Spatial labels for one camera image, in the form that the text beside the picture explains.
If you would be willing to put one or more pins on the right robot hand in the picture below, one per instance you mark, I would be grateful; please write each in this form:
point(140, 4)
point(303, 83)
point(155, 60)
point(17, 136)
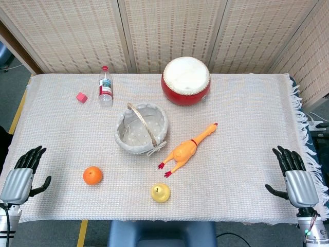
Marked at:
point(300, 186)

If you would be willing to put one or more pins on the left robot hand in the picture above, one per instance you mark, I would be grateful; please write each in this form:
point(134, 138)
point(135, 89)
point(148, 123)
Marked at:
point(18, 181)

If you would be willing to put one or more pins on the orange fruit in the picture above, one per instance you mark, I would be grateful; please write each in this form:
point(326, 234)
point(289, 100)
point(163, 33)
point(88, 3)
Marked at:
point(92, 175)

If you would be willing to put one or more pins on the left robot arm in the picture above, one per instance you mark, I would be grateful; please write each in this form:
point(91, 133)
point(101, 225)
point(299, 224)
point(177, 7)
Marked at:
point(7, 223)

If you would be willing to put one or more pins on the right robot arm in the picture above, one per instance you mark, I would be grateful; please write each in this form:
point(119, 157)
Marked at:
point(312, 226)

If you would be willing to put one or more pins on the wicker basket with cloth liner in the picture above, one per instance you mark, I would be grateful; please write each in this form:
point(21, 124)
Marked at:
point(141, 128)

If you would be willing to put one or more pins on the white woven tablecloth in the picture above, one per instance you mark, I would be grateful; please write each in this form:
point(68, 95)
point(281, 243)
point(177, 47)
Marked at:
point(159, 144)

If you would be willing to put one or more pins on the pink cube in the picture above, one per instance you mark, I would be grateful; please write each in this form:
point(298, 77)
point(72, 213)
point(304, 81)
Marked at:
point(81, 97)

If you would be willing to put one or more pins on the orange rubber chicken toy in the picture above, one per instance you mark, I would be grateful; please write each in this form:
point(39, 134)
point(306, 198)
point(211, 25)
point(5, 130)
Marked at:
point(186, 151)

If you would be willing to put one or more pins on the striped small toy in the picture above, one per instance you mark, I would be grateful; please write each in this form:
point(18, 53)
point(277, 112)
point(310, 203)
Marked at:
point(105, 88)

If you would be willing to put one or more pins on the yellow pear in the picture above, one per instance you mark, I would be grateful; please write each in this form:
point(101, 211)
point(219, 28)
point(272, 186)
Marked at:
point(160, 192)

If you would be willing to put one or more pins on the red drum with white skin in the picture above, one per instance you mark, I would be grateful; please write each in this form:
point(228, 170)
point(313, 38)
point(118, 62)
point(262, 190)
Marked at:
point(185, 81)

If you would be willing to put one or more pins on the folding bamboo screen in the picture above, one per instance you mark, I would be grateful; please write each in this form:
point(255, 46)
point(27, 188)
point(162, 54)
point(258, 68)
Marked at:
point(164, 33)

